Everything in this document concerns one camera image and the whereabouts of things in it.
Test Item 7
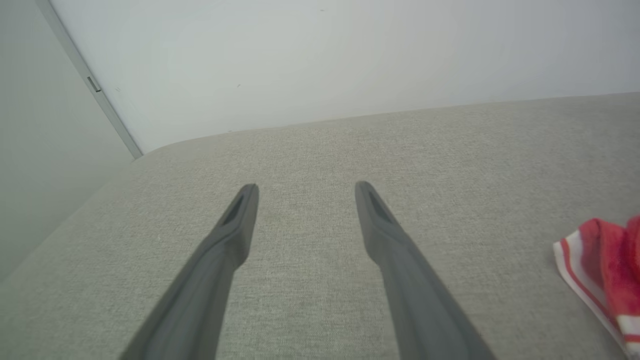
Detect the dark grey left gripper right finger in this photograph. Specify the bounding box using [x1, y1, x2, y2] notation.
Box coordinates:
[354, 180, 497, 360]

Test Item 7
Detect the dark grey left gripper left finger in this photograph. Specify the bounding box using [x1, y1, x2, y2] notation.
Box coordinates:
[119, 183, 260, 360]

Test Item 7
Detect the red garment with white-striped cuffs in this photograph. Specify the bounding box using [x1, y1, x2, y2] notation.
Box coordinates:
[552, 214, 640, 359]

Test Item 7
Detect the grey metal wall trim strip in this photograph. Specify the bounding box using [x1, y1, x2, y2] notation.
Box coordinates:
[34, 0, 144, 160]

